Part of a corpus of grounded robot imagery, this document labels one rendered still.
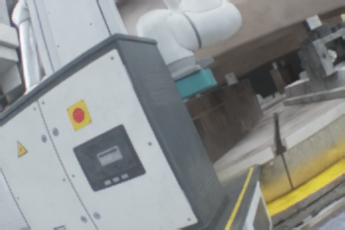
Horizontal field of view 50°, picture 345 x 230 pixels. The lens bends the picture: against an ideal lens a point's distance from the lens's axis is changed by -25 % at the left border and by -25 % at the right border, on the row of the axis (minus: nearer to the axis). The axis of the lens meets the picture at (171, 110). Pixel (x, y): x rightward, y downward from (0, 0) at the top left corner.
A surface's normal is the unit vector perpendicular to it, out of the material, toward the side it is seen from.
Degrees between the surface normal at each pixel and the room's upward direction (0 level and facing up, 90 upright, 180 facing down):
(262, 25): 90
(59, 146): 90
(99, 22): 90
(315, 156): 90
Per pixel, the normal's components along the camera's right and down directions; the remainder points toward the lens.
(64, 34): -0.24, 0.08
